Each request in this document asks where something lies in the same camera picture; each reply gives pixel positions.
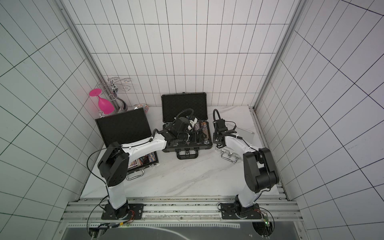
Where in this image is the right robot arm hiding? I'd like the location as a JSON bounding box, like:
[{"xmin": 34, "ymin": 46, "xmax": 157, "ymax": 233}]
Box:
[{"xmin": 213, "ymin": 109, "xmax": 280, "ymax": 219}]

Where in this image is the pink wine glass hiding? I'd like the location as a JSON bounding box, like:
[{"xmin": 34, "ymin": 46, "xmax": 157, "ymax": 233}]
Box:
[{"xmin": 89, "ymin": 89, "xmax": 115, "ymax": 115}]

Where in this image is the left black poker case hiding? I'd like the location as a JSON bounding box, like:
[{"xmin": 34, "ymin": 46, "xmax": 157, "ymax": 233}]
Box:
[{"xmin": 96, "ymin": 108, "xmax": 159, "ymax": 180}]

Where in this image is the black poker case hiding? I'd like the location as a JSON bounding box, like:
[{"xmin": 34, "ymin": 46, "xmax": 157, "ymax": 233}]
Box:
[
  {"xmin": 96, "ymin": 108, "xmax": 159, "ymax": 180},
  {"xmin": 161, "ymin": 93, "xmax": 213, "ymax": 160}
]

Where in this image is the metal wire glass rack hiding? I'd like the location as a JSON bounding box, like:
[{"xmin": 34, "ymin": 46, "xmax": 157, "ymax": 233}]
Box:
[{"xmin": 97, "ymin": 77, "xmax": 132, "ymax": 113}]

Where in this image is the silver poker case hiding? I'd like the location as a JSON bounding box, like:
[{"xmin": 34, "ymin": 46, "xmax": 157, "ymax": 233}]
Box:
[{"xmin": 215, "ymin": 129, "xmax": 257, "ymax": 164}]

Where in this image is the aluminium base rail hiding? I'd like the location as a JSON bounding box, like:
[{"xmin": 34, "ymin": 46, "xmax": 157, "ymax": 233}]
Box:
[{"xmin": 54, "ymin": 195, "xmax": 309, "ymax": 240}]

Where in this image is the middle black poker case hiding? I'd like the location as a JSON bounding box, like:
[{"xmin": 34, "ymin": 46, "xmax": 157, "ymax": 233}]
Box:
[{"xmin": 161, "ymin": 93, "xmax": 213, "ymax": 160}]

